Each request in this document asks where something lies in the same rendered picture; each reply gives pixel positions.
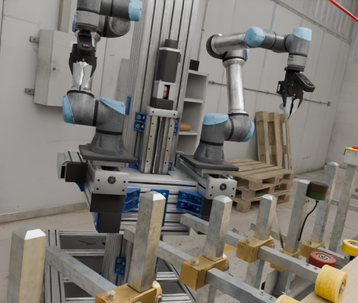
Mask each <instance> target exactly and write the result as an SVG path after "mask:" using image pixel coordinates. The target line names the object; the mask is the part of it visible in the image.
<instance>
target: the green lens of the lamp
mask: <svg viewBox="0 0 358 303"><path fill-rule="evenodd" d="M307 196H308V197H310V198H313V199H316V200H326V196H327V194H320V193H316V192H312V191H310V190H309V189H308V192H307Z"/></svg>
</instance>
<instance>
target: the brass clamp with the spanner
mask: <svg viewBox="0 0 358 303"><path fill-rule="evenodd" d="M278 251H283V252H284V254H286V255H288V256H291V257H294V258H297V259H299V260H301V258H302V256H301V252H300V250H299V249H298V250H297V251H296V252H294V253H292V252H289V251H287V250H285V249H284V248H282V249H280V250H278ZM270 267H271V268H273V269H276V270H278V271H280V272H283V273H284V272H285V271H286V270H285V269H282V268H280V267H278V266H276V265H274V264H270Z"/></svg>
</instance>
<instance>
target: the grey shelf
mask: <svg viewBox="0 0 358 303"><path fill-rule="evenodd" d="M128 67H129V59H123V58H122V63H121V69H120V77H119V87H118V92H117V101H121V102H124V99H125V90H126V81H127V75H128ZM205 80H206V81H205ZM208 80H209V73H203V72H198V71H194V70H189V72H188V79H187V86H186V91H185V98H184V106H183V110H182V118H181V120H182V121H181V123H188V124H190V125H191V130H190V131H179V137H178V142H177V149H176V151H179V152H183V153H184V154H186V155H193V154H194V152H195V150H196V149H197V146H198V142H199V135H200V128H201V124H202V117H203V110H204V105H205V99H206V92H207V87H208ZM204 88H205V89H204ZM203 92H204V93H203ZM200 110H201V111H200ZM199 118H200V119H199ZM198 125H199V126H198ZM197 128H198V130H197ZM196 136H197V137H196ZM195 143H196V144H195ZM194 147H195V148H194Z"/></svg>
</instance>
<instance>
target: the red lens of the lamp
mask: <svg viewBox="0 0 358 303"><path fill-rule="evenodd" d="M328 188H329V186H319V185H315V184H313V183H311V182H310V183H309V189H310V190H312V191H315V192H320V193H327V191H328Z"/></svg>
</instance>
